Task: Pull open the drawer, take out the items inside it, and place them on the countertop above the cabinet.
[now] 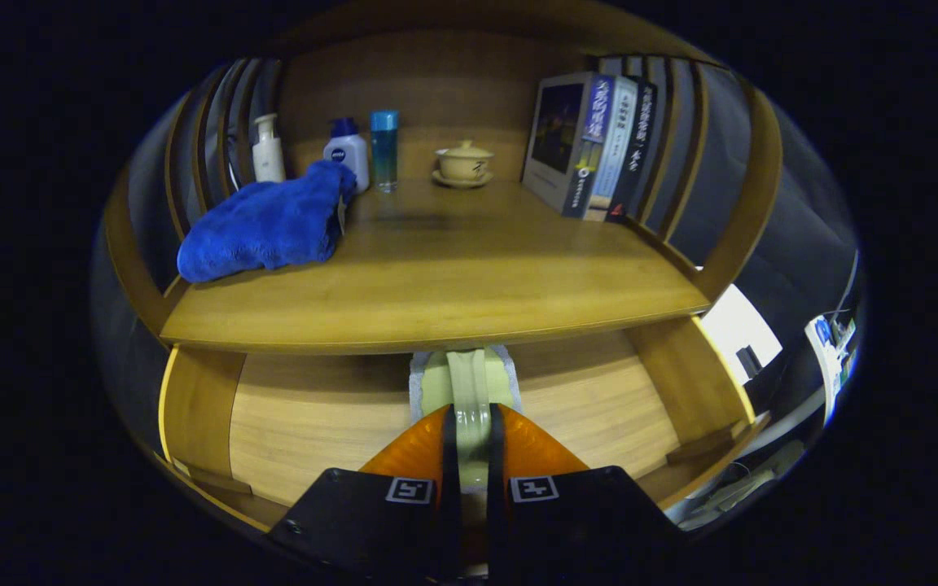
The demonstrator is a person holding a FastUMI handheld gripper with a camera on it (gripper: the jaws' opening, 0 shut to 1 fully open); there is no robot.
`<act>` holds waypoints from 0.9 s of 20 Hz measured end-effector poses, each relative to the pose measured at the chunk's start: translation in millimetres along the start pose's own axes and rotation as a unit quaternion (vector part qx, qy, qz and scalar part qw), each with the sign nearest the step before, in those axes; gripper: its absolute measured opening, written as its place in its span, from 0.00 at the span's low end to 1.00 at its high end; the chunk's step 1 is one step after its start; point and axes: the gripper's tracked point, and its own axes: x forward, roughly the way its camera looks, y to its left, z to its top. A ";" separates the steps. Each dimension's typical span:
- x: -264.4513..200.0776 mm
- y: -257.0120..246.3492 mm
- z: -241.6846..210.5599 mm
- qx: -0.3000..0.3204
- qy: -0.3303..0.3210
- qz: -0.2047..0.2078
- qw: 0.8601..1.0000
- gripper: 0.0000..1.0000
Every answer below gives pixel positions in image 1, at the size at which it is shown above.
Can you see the black spine book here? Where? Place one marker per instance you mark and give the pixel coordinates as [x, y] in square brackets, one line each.
[640, 138]

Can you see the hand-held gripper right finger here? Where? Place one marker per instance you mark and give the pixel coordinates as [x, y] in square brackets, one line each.
[495, 456]

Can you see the white spine book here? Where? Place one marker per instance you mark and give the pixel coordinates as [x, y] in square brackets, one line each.
[617, 138]

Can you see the white power strip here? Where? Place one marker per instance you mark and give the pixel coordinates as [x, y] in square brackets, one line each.
[823, 342]

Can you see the teal bottle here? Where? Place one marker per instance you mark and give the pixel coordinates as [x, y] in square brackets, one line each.
[384, 155]

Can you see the blue towel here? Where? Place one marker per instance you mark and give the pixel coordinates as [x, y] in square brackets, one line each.
[265, 224]

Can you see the beige lidded teacup with saucer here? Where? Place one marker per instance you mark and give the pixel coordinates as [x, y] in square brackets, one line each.
[462, 165]

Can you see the white side cabinet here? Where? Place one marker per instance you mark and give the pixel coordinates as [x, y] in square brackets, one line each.
[734, 325]

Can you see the wooden countertop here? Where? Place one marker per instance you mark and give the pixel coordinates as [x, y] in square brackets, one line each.
[453, 277]

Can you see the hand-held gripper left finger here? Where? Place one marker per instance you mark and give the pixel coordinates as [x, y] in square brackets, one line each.
[451, 456]

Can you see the wooden drawer with black knob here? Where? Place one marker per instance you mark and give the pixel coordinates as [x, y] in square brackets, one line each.
[314, 423]

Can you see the wooden cabinet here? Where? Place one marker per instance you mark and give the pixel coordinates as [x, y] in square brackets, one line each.
[436, 81]

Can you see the white pump bottle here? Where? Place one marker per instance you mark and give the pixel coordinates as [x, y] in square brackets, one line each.
[268, 159]

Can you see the white lotion bottle blue cap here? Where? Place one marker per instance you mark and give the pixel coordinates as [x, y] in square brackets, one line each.
[348, 150]

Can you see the grey book with blue spine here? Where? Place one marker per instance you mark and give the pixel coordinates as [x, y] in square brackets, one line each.
[554, 130]

